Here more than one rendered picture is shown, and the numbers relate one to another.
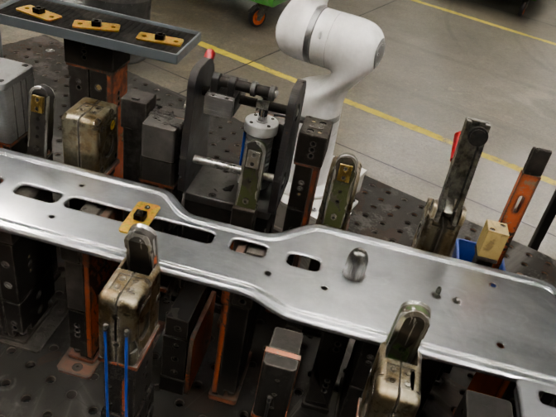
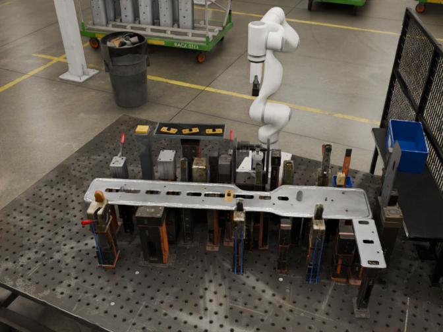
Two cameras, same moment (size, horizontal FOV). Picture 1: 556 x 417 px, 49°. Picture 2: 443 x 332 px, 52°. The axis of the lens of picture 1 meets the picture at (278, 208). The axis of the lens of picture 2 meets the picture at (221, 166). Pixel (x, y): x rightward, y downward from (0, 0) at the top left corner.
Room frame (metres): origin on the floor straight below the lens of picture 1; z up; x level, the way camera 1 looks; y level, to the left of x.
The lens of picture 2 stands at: (-0.96, 0.27, 2.41)
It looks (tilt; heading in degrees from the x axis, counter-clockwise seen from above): 36 degrees down; 359
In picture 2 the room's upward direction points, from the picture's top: 1 degrees counter-clockwise
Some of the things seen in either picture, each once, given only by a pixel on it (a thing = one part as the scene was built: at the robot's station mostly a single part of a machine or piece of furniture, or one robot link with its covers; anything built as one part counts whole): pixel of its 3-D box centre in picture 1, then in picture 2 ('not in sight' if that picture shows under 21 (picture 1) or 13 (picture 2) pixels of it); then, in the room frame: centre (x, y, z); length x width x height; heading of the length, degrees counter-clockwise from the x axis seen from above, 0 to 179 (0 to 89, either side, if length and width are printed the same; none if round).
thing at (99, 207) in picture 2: not in sight; (103, 234); (0.63, 0.81, 0.88); 0.15 x 0.11 x 0.36; 174
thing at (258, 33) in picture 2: not in sight; (258, 37); (0.98, 0.07, 1.70); 0.09 x 0.08 x 0.13; 70
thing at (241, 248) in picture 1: (239, 319); (264, 221); (0.73, 0.03, 0.84); 0.12 x 0.05 x 0.29; 174
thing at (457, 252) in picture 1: (473, 270); (341, 186); (1.11, -0.47, 0.74); 0.11 x 0.10 x 0.09; 84
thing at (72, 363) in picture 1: (93, 281); (213, 219); (0.75, 0.29, 0.84); 0.17 x 0.06 x 0.29; 174
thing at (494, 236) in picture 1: (461, 309); (336, 202); (0.81, -0.35, 0.88); 0.04 x 0.04 x 0.36; 84
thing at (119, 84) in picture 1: (99, 134); (192, 166); (1.11, 0.40, 0.92); 0.10 x 0.08 x 0.45; 84
